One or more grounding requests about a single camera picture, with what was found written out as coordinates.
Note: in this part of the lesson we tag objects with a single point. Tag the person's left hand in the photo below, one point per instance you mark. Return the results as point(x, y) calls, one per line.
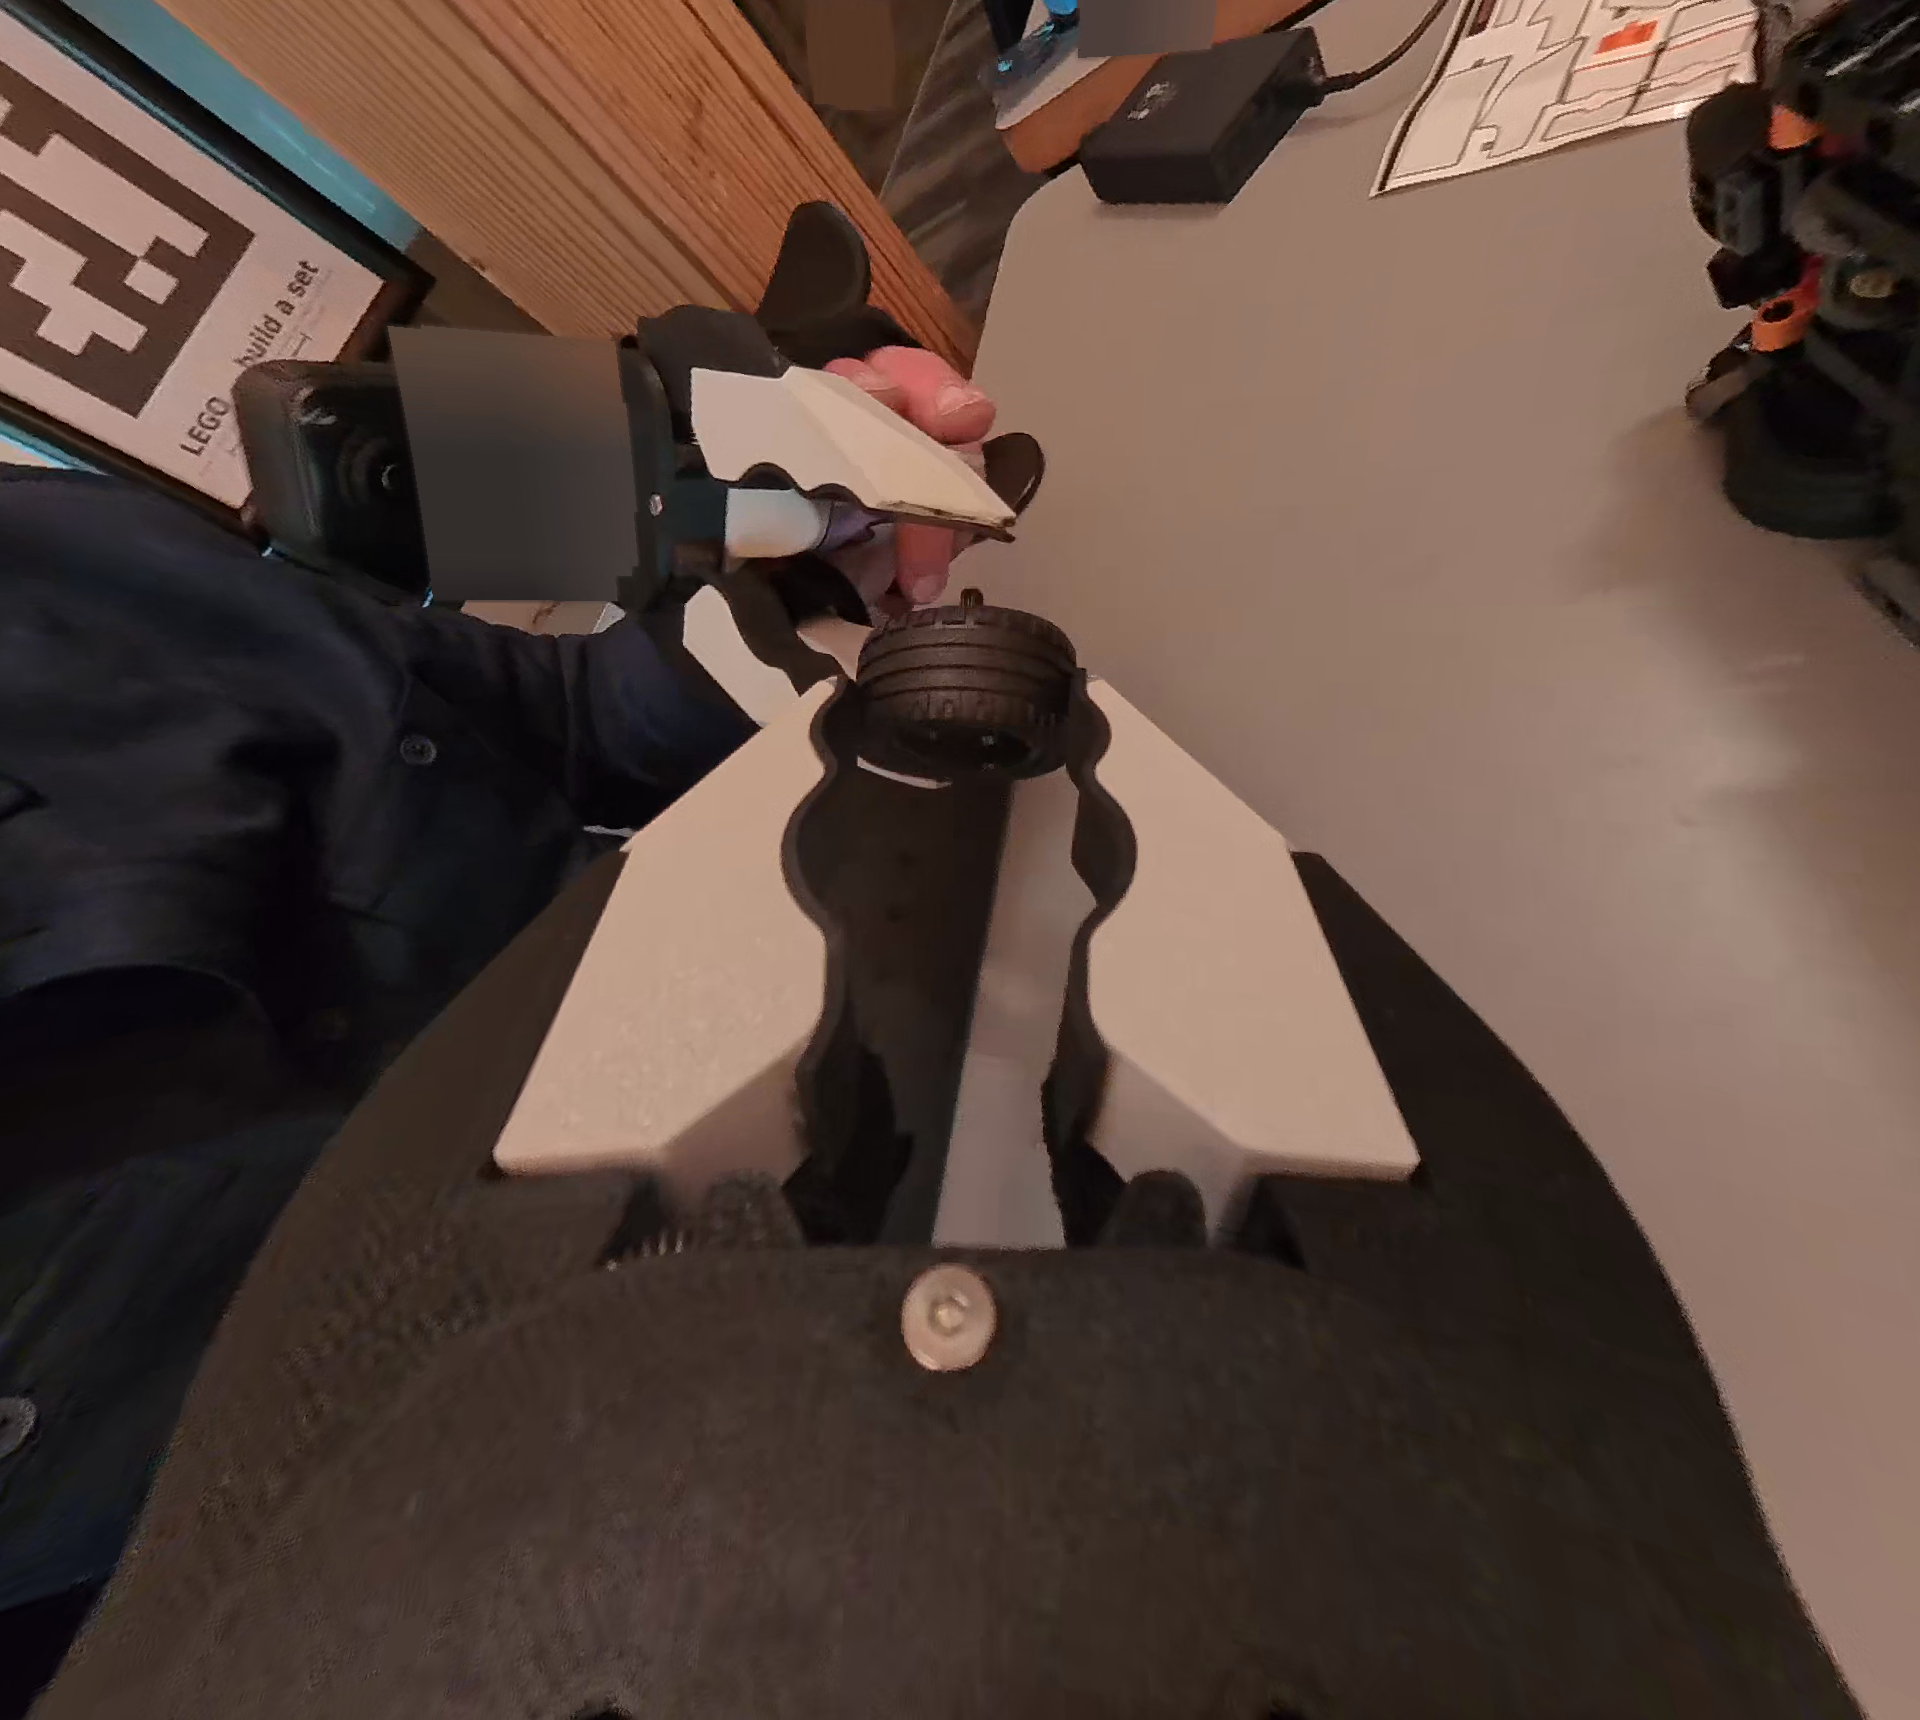
point(931, 392)

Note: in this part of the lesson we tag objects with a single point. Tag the thick wooden post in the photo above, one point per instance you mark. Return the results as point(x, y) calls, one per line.
point(451, 25)

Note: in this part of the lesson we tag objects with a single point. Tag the black toy wheel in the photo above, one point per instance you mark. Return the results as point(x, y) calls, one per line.
point(961, 679)

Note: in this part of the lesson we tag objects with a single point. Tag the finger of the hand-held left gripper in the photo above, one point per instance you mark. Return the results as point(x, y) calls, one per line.
point(729, 649)
point(840, 438)

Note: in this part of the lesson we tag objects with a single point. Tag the person's dark jacket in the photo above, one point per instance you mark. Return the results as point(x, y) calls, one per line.
point(225, 774)

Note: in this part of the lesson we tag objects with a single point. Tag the black charger box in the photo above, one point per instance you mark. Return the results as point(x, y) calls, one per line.
point(1185, 122)

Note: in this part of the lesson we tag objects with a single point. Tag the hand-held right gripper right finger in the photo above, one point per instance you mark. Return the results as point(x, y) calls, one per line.
point(1244, 1000)

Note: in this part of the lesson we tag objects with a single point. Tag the grey toy car model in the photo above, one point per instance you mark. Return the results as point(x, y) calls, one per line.
point(1830, 174)

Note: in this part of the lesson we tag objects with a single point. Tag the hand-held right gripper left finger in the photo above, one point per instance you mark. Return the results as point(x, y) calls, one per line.
point(675, 1000)

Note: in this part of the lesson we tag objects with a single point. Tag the white sticker sheet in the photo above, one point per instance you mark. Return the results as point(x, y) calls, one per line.
point(1531, 71)

